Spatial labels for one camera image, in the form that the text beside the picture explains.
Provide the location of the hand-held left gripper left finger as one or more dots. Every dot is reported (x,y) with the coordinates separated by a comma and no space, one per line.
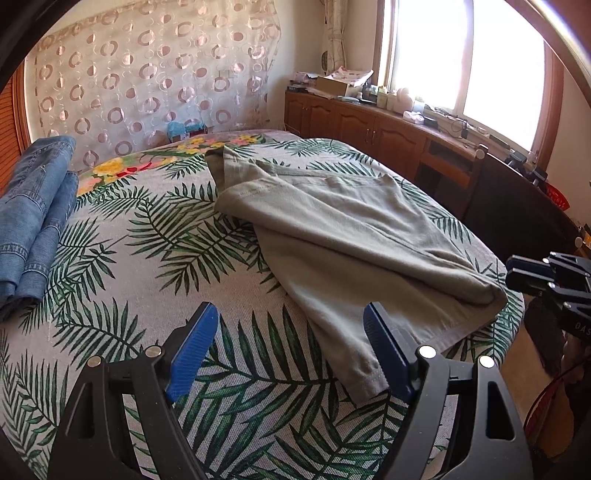
(195,350)

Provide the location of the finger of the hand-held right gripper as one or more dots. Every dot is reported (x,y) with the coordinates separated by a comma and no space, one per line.
(531,267)
(531,284)

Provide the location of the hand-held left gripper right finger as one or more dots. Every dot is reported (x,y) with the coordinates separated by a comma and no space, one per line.
(382,350)

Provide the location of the grey-green pants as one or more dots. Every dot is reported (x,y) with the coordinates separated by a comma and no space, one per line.
(351,240)

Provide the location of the black chair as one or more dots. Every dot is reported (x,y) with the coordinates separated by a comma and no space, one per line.
(517,207)

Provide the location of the red basket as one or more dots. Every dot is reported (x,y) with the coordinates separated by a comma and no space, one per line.
(557,196)

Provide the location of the leaf print bed sheet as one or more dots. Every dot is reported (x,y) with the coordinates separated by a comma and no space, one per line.
(152,258)

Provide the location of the floral blanket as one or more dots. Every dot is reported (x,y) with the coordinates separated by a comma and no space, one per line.
(138,164)

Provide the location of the blue denim jeans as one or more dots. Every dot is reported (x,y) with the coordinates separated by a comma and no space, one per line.
(32,221)

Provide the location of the blue bundle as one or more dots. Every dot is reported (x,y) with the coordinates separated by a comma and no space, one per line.
(184,130)

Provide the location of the wooden cabinet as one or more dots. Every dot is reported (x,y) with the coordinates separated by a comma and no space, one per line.
(360,124)

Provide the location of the window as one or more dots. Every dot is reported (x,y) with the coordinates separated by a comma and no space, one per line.
(461,55)

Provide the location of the circle pattern sheer curtain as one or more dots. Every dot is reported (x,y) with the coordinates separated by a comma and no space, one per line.
(152,78)

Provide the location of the wooden slatted wardrobe door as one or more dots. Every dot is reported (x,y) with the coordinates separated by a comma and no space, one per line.
(16,134)

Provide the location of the beige window curtain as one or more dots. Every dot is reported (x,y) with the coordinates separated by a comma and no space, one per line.
(334,32)

